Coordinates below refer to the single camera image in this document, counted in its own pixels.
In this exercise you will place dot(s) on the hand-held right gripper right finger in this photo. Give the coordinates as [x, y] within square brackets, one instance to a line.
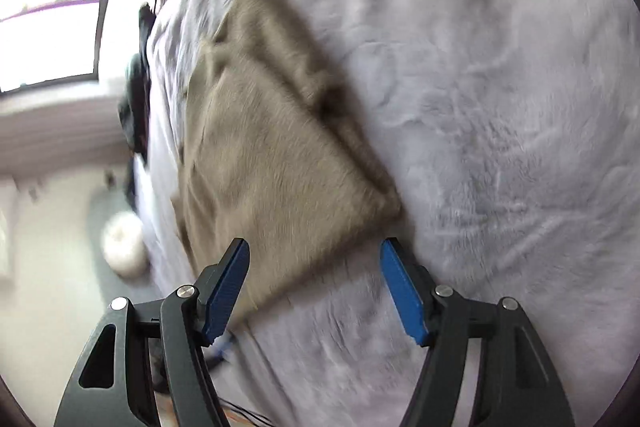
[402, 292]

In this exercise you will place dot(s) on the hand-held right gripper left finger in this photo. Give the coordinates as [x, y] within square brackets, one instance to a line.
[227, 292]

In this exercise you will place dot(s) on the olive brown knit sweater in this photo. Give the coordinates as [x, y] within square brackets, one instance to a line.
[260, 157]

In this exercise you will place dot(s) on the white round pleated pillow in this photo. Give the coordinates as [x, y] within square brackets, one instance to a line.
[125, 244]

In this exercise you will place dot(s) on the dark green garment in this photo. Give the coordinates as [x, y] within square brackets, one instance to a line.
[135, 107]

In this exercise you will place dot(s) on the lavender fleece blanket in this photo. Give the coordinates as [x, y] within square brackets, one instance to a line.
[475, 82]

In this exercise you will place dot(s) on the bright window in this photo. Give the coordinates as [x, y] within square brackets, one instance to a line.
[50, 7]

